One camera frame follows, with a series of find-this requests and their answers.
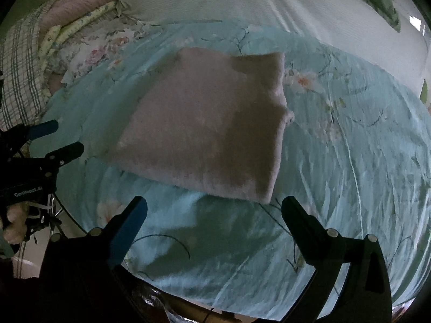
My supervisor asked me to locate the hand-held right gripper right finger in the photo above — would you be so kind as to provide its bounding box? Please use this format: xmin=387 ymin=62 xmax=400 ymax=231
xmin=281 ymin=196 xmax=393 ymax=323

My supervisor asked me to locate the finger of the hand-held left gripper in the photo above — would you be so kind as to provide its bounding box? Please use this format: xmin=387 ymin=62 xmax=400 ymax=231
xmin=20 ymin=141 xmax=85 ymax=175
xmin=0 ymin=119 xmax=58 ymax=152

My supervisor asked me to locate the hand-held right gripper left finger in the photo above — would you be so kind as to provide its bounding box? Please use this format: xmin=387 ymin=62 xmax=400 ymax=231
xmin=37 ymin=195 xmax=172 ymax=323

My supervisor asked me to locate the pink sweatshirt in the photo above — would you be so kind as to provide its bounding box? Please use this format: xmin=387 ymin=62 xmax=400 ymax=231
xmin=108 ymin=47 xmax=295 ymax=205

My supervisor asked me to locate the person's left hand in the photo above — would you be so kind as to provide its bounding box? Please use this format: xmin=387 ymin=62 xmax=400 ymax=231
xmin=2 ymin=202 xmax=29 ymax=244

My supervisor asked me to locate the plaid bed sheet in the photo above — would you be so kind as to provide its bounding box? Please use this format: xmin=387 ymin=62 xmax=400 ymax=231
xmin=0 ymin=2 xmax=54 ymax=132

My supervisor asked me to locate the teal floral blanket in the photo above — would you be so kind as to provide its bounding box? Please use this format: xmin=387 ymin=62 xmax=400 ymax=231
xmin=25 ymin=18 xmax=431 ymax=320

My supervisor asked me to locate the white floral quilt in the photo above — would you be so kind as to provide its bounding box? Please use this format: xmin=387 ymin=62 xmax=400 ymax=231
xmin=47 ymin=22 xmax=152 ymax=90

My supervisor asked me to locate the yellow floral cloth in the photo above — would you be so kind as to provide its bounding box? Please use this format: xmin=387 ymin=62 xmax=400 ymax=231
xmin=37 ymin=1 xmax=125 ymax=58

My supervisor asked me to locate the pink quilted blanket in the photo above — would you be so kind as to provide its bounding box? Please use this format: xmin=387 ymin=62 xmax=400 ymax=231
xmin=39 ymin=0 xmax=132 ymax=29

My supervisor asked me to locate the white striped pillow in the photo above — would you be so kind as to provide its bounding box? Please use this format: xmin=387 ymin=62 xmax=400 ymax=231
xmin=116 ymin=0 xmax=428 ymax=90

